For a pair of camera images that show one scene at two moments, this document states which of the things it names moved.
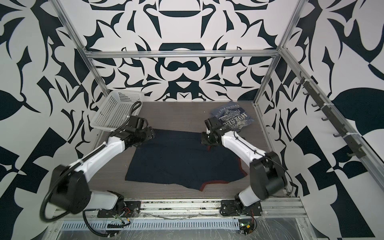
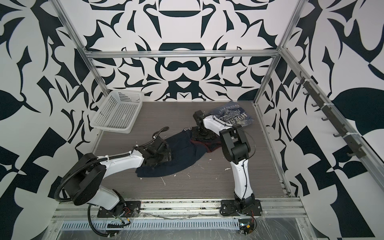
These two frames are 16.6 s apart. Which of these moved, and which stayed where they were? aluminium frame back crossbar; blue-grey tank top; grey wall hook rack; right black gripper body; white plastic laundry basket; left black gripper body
Moved: left black gripper body; right black gripper body
Stayed: aluminium frame back crossbar; white plastic laundry basket; blue-grey tank top; grey wall hook rack
